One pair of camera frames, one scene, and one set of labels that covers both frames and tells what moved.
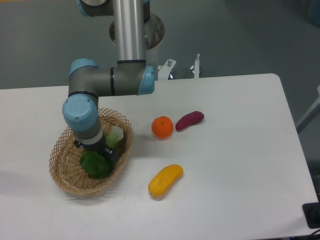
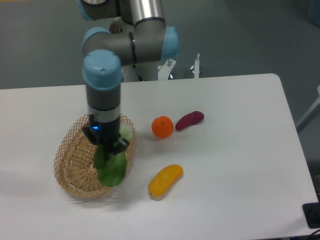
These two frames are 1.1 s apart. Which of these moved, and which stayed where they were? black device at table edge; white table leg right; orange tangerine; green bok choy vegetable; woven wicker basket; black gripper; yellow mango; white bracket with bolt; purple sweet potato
Moved: black gripper; green bok choy vegetable; woven wicker basket
Stayed: purple sweet potato; white table leg right; yellow mango; white bracket with bolt; black device at table edge; orange tangerine
